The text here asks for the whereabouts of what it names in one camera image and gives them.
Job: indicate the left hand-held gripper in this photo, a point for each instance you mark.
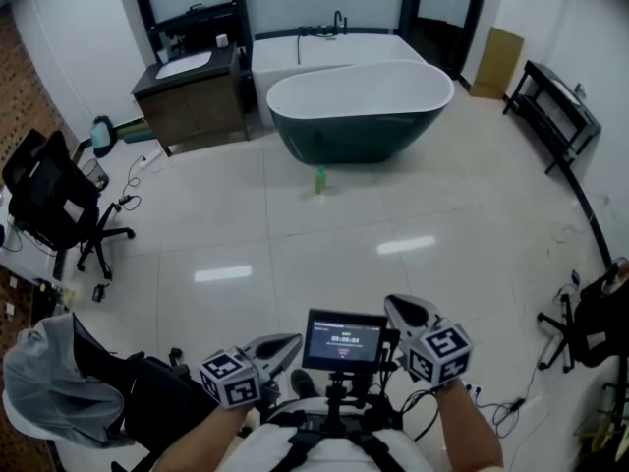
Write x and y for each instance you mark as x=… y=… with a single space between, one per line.
x=228 y=376

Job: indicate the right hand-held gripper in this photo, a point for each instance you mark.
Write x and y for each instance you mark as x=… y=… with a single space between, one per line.
x=440 y=357

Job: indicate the green plastic bottle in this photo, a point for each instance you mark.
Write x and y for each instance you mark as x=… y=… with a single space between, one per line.
x=320 y=182

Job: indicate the person's left forearm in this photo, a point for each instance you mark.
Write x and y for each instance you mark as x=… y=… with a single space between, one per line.
x=211 y=440

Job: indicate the person's right forearm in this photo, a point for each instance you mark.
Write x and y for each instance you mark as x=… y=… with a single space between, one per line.
x=467 y=430

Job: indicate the person's left black shoe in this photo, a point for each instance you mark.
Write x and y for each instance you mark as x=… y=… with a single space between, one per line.
x=302 y=384

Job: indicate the black chest monitor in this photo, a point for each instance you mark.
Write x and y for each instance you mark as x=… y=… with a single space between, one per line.
x=344 y=342

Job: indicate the white power strip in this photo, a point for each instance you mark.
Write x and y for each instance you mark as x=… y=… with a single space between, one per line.
x=150 y=159
x=474 y=389

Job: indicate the black chest harness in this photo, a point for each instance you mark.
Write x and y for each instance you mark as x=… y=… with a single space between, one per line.
x=300 y=453

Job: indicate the person's white shirt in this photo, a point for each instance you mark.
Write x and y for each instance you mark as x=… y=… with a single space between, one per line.
x=341 y=460

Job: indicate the black power adapter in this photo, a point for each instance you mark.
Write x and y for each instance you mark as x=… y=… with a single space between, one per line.
x=99 y=293
x=517 y=404

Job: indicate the small blue device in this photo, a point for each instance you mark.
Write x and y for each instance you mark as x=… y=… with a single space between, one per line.
x=575 y=277

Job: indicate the black office chair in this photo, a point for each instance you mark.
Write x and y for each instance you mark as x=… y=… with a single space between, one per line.
x=599 y=327
x=49 y=199

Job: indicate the dark green oval bathtub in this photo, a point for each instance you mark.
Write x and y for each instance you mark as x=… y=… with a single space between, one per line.
x=354 y=135

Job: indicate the grey jacket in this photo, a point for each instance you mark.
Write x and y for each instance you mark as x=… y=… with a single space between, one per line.
x=54 y=386

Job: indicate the black metal rack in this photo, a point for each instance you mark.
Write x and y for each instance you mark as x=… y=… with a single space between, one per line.
x=550 y=111

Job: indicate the wooden vanity cabinet with sink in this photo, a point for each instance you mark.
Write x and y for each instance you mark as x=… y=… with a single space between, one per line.
x=196 y=111

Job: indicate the teal rolled mat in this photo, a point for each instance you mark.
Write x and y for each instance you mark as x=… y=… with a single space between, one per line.
x=137 y=138

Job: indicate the green rolled mat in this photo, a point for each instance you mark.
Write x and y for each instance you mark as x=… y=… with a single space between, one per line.
x=131 y=128

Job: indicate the white round chair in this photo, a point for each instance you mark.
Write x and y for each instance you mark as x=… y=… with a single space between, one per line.
x=19 y=421

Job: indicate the brown cardboard sheet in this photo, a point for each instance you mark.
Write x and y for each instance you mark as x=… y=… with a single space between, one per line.
x=497 y=62

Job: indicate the teal and black bag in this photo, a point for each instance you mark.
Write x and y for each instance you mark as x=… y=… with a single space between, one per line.
x=102 y=135

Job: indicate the white rectangular bathtub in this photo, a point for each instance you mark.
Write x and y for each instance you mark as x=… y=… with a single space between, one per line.
x=314 y=52

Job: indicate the black bathtub faucet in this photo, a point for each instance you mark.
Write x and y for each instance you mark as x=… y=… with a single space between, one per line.
x=338 y=22

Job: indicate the white cup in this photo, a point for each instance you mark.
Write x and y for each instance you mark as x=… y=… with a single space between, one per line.
x=222 y=41

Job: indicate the grey tumbler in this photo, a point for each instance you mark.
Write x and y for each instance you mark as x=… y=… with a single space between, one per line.
x=162 y=56

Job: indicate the black monitor mount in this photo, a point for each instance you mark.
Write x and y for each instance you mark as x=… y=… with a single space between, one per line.
x=339 y=391

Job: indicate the black door frame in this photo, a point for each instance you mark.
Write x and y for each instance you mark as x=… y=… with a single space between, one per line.
x=472 y=27

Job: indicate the black mirror frame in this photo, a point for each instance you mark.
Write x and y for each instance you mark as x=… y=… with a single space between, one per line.
x=147 y=13

